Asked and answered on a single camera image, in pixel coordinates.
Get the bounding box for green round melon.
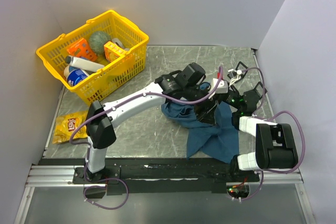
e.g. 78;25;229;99
88;31;111;55

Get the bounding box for yellow chips bag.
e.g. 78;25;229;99
52;111;87;144

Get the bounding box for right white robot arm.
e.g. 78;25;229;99
215;88;299;182

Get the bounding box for white tube bottle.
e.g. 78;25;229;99
65;55;104;72

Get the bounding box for orange yellow snack box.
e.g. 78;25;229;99
104;38;129;62

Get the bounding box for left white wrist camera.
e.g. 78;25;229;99
210;72;228;94

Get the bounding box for aluminium extrusion rail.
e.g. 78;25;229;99
25;163;87;188

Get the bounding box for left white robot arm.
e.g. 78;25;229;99
85;62;222;183

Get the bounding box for yellow plastic shopping basket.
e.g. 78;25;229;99
36;10;149;105

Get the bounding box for black square frame marker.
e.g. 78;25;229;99
235;61;248;77

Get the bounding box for blue white container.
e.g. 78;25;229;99
64;65;89;87

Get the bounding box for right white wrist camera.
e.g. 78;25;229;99
227;69;243;87

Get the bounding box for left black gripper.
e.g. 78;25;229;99
184;84;219;127

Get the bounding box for dark blue t-shirt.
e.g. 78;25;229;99
160;82;239;164

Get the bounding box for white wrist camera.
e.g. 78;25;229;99
227;69;243;87
210;72;228;94

